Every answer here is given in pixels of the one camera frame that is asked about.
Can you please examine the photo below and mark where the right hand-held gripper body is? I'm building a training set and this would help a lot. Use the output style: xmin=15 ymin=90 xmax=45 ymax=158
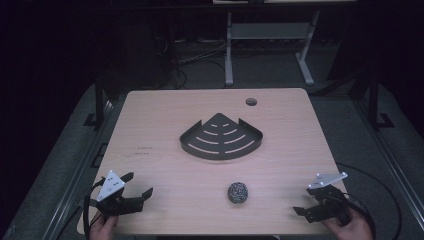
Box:
xmin=307 ymin=171 xmax=352 ymax=222

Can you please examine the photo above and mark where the speckled black white ball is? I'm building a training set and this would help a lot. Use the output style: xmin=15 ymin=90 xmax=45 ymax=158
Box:
xmin=227 ymin=181 xmax=250 ymax=205

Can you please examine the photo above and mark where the aluminium floor rail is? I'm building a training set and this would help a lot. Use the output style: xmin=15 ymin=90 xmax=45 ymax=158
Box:
xmin=352 ymin=98 xmax=424 ymax=221
xmin=41 ymin=98 xmax=123 ymax=240

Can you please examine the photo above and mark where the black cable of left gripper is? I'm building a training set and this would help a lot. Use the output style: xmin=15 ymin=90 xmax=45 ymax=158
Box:
xmin=82 ymin=177 xmax=107 ymax=240

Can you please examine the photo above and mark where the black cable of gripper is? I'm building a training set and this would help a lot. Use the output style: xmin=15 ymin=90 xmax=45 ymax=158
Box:
xmin=333 ymin=162 xmax=403 ymax=240
xmin=82 ymin=177 xmax=107 ymax=240

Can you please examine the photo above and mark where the black metal corner shelf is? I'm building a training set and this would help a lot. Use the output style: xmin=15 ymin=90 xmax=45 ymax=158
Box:
xmin=179 ymin=112 xmax=264 ymax=161

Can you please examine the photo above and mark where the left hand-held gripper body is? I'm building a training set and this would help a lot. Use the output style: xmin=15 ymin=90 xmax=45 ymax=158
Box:
xmin=95 ymin=169 xmax=145 ymax=218

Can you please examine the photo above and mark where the person's right hand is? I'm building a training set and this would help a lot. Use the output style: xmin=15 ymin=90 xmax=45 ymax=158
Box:
xmin=321 ymin=208 xmax=375 ymax=240

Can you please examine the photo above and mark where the person's left hand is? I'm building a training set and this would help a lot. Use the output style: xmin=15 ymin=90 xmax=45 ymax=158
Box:
xmin=88 ymin=215 xmax=120 ymax=240

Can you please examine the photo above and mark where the black floor cable bundle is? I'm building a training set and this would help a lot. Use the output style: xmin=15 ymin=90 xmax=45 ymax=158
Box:
xmin=153 ymin=34 xmax=228 ymax=90

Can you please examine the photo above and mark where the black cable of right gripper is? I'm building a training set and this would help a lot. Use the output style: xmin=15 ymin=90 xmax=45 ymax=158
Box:
xmin=333 ymin=162 xmax=403 ymax=240

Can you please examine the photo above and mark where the black upright post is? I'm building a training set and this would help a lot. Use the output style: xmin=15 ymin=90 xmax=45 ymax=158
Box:
xmin=82 ymin=73 xmax=112 ymax=128
xmin=366 ymin=71 xmax=396 ymax=132

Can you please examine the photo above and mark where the grey metal stand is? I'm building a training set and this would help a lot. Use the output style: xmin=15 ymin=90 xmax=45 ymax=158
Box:
xmin=224 ymin=10 xmax=322 ymax=87

